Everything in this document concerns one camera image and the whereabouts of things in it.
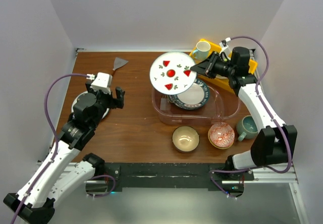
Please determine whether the purple cable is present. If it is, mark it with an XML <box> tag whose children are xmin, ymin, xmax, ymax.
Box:
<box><xmin>226</xmin><ymin>35</ymin><xmax>293</xmax><ymax>174</ymax></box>
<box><xmin>10</xmin><ymin>73</ymin><xmax>93</xmax><ymax>224</ymax></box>

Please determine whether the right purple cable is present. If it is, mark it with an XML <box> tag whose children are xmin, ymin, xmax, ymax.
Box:
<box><xmin>226</xmin><ymin>35</ymin><xmax>293</xmax><ymax>174</ymax></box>

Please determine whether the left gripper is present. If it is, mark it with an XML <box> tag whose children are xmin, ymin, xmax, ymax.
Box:
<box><xmin>85</xmin><ymin>81</ymin><xmax>124</xmax><ymax>128</ymax></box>

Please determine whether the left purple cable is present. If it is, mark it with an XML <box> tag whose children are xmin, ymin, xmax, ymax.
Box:
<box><xmin>10</xmin><ymin>73</ymin><xmax>93</xmax><ymax>224</ymax></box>

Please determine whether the clear plastic bin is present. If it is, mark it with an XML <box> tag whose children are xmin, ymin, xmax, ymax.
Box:
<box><xmin>151</xmin><ymin>82</ymin><xmax>242</xmax><ymax>126</ymax></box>

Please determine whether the yellow plastic tray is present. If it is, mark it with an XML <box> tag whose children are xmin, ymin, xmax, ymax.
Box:
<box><xmin>189</xmin><ymin>39</ymin><xmax>257</xmax><ymax>94</ymax></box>

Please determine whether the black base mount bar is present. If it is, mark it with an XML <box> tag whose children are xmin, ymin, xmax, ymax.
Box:
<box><xmin>85</xmin><ymin>162</ymin><xmax>254</xmax><ymax>193</ymax></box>

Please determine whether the cream black bowl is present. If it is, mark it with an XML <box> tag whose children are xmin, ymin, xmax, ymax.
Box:
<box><xmin>172</xmin><ymin>126</ymin><xmax>200</xmax><ymax>153</ymax></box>

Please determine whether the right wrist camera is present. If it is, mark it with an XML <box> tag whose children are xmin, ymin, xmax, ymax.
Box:
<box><xmin>220</xmin><ymin>37</ymin><xmax>231</xmax><ymax>56</ymax></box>

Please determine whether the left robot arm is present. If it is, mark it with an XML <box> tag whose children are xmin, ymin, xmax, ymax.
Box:
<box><xmin>4</xmin><ymin>82</ymin><xmax>125</xmax><ymax>223</ymax></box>

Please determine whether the metal scraper wooden handle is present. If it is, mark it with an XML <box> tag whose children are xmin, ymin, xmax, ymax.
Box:
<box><xmin>113</xmin><ymin>57</ymin><xmax>128</xmax><ymax>72</ymax></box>

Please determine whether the red patterned bowl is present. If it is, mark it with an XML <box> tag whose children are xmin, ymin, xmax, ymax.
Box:
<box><xmin>208</xmin><ymin>122</ymin><xmax>235</xmax><ymax>149</ymax></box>

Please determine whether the light blue mug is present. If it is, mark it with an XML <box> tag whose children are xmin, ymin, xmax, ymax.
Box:
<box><xmin>191</xmin><ymin>41</ymin><xmax>211</xmax><ymax>61</ymax></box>

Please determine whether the teal rim lettered plate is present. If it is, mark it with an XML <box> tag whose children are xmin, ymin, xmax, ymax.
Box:
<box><xmin>174</xmin><ymin>79</ymin><xmax>210</xmax><ymax>110</ymax></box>

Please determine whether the teal ceramic mug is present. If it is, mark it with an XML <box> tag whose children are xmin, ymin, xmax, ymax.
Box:
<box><xmin>236</xmin><ymin>116</ymin><xmax>258</xmax><ymax>141</ymax></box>

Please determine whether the white flower plate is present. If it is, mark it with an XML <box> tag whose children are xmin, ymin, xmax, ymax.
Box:
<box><xmin>149</xmin><ymin>51</ymin><xmax>197</xmax><ymax>95</ymax></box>

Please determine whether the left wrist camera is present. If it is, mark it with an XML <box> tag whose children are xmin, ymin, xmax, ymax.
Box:
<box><xmin>86</xmin><ymin>72</ymin><xmax>113</xmax><ymax>94</ymax></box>

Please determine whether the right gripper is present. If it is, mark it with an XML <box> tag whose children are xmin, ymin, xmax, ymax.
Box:
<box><xmin>190</xmin><ymin>51</ymin><xmax>235</xmax><ymax>79</ymax></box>

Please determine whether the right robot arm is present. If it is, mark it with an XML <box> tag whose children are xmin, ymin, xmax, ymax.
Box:
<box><xmin>190</xmin><ymin>47</ymin><xmax>297</xmax><ymax>180</ymax></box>

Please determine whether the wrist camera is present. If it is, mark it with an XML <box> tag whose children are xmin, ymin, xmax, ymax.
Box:
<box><xmin>86</xmin><ymin>72</ymin><xmax>113</xmax><ymax>94</ymax></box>
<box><xmin>220</xmin><ymin>37</ymin><xmax>231</xmax><ymax>56</ymax></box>

